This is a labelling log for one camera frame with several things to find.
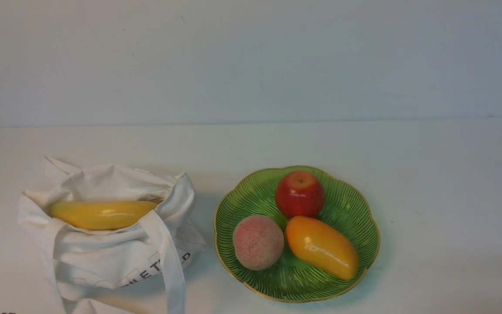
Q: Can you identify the white cloth tote bag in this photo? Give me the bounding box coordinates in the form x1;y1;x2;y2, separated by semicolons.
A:
18;157;207;314

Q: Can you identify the red apple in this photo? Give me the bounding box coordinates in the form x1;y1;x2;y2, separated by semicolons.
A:
275;171;325;219

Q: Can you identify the pink peach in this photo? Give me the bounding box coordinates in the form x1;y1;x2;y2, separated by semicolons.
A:
233;216;285;271

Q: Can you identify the green ribbed plate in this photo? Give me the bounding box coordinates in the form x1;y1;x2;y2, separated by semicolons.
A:
214;165;380;303

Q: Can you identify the orange yellow mango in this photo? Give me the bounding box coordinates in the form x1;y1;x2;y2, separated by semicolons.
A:
285;216;359;281

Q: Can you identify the yellow banana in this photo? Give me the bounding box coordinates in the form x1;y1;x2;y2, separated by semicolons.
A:
49;201;159;231

